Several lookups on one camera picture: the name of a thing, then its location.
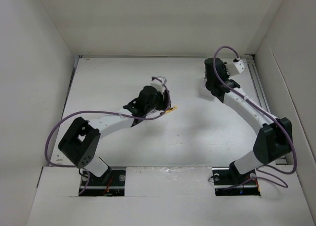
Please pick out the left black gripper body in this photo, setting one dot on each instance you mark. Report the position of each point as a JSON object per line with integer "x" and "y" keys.
{"x": 160, "y": 102}

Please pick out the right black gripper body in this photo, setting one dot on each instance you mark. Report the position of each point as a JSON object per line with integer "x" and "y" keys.
{"x": 226, "y": 70}

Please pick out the yellow utility knife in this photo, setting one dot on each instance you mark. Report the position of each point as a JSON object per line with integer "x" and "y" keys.
{"x": 171, "y": 109}

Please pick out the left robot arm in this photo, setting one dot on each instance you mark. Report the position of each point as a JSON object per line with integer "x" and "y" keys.
{"x": 80, "y": 142}

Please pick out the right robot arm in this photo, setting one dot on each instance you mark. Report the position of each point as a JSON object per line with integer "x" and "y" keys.
{"x": 274, "y": 135}

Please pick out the white divided container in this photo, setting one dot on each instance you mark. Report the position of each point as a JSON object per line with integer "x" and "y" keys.
{"x": 203, "y": 91}

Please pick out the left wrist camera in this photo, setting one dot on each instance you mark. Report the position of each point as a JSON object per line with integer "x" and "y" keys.
{"x": 158, "y": 83}

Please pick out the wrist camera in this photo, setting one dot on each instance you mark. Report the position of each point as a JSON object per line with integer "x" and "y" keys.
{"x": 158, "y": 83}
{"x": 236, "y": 67}

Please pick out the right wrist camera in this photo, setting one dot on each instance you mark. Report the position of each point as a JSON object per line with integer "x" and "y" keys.
{"x": 236, "y": 67}

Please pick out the aluminium rail right side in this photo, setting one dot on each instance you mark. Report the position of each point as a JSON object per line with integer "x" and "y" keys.
{"x": 258, "y": 95}

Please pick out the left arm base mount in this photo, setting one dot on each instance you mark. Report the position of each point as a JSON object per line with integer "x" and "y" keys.
{"x": 113, "y": 186}

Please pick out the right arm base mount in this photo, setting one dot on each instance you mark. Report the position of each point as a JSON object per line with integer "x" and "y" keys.
{"x": 226, "y": 183}

